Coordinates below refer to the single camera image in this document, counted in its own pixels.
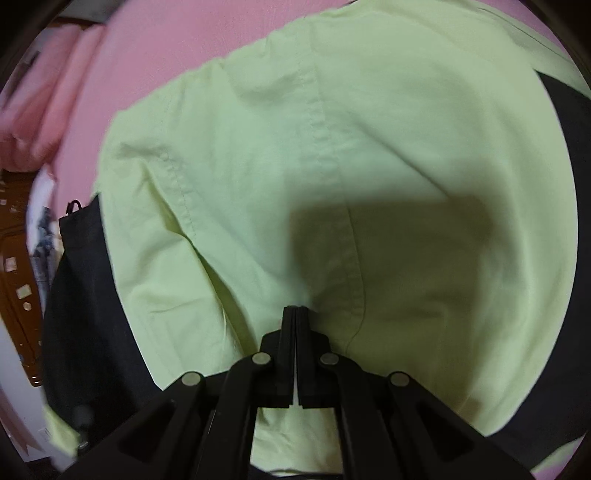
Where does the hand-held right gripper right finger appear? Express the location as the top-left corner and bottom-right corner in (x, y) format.
(295, 305), (546, 480)

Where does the folded white printed shirt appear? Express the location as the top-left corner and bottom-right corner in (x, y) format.
(25, 166), (65, 288)

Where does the brown wooden headboard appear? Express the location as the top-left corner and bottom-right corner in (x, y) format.
(0, 168), (49, 388)

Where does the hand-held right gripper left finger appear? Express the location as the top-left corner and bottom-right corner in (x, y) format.
(58, 305), (296, 480)

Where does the green and black hooded jacket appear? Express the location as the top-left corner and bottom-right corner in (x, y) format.
(41, 0), (591, 480)

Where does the white bed base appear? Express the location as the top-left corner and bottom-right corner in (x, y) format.
(0, 318), (65, 468)

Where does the light green shirt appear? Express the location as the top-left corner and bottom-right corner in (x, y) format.
(46, 0), (591, 480)

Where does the pink quilt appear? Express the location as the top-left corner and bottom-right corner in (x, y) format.
(0, 23), (108, 172)

